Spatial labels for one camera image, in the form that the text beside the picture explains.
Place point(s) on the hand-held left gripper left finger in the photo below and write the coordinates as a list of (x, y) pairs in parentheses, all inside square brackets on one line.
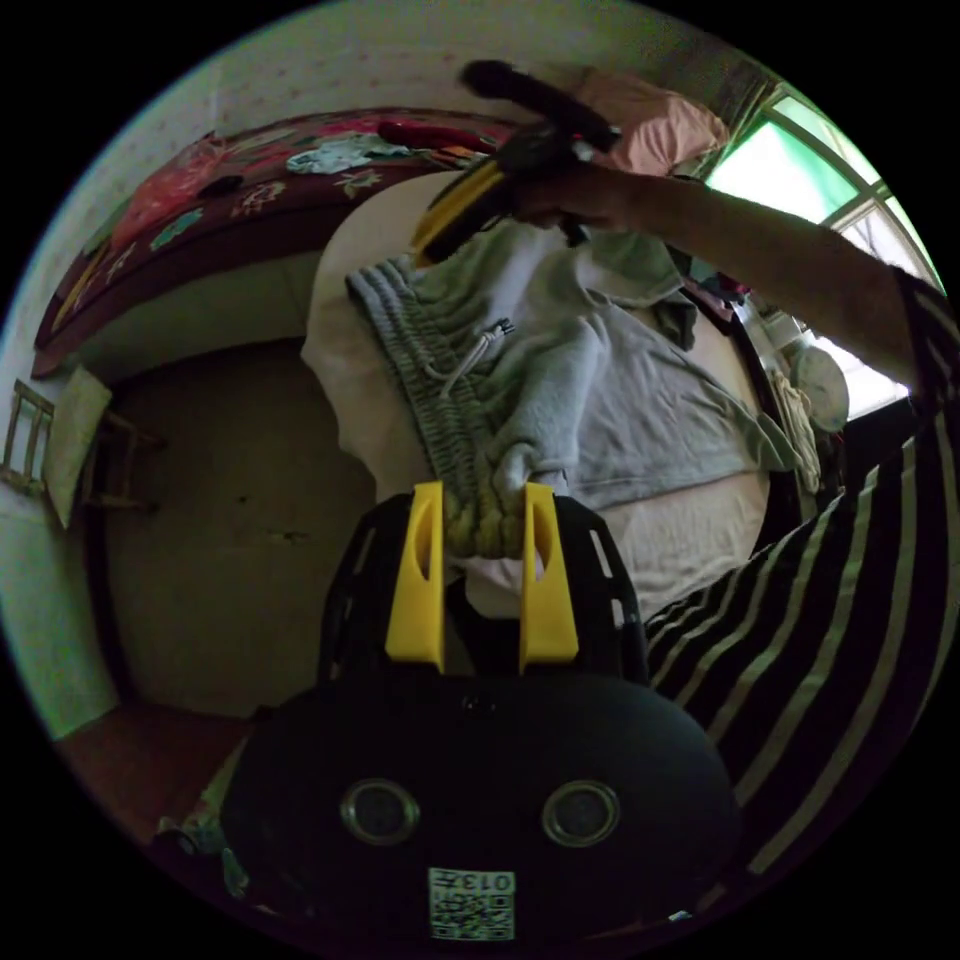
[(412, 600)]

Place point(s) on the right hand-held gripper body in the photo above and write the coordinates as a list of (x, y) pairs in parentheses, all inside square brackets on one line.
[(547, 150)]

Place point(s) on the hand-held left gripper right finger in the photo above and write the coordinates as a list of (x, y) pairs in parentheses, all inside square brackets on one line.
[(551, 615)]

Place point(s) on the gray pants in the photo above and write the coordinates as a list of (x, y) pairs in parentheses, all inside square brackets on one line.
[(615, 390)]

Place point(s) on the person's right forearm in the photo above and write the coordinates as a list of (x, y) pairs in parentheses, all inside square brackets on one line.
[(787, 270)]

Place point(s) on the person's right hand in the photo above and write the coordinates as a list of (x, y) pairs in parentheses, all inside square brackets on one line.
[(600, 195)]

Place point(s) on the red garment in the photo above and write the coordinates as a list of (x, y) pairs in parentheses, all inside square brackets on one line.
[(427, 133)]

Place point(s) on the pink pillow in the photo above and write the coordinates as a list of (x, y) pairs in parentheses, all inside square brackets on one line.
[(660, 120)]

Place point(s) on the bed with floral sheet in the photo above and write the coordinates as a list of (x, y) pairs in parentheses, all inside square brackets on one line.
[(300, 202)]

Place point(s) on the pile of clothes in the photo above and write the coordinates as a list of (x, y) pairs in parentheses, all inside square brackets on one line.
[(720, 289)]

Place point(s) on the window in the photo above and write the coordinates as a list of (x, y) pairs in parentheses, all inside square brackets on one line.
[(795, 172)]

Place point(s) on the person's body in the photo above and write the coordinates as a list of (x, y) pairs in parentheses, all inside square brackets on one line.
[(825, 600)]

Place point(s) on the wooden chair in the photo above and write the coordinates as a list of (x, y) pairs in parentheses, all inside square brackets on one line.
[(52, 442)]

